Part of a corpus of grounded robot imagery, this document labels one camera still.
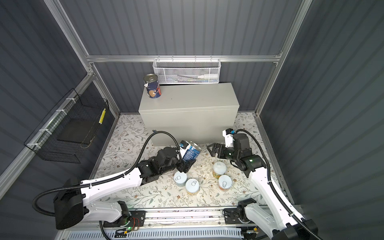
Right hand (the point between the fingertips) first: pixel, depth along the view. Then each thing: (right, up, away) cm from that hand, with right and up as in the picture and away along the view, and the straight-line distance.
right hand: (216, 149), depth 77 cm
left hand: (-13, -3, 0) cm, 14 cm away
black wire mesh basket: (-75, +13, 0) cm, 76 cm away
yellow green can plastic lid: (+3, -12, +7) cm, 15 cm away
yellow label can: (-13, -20, +2) cm, 24 cm away
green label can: (-19, -17, +4) cm, 26 cm away
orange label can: (+5, -19, +2) cm, 19 cm away
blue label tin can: (-13, -1, -6) cm, 14 cm away
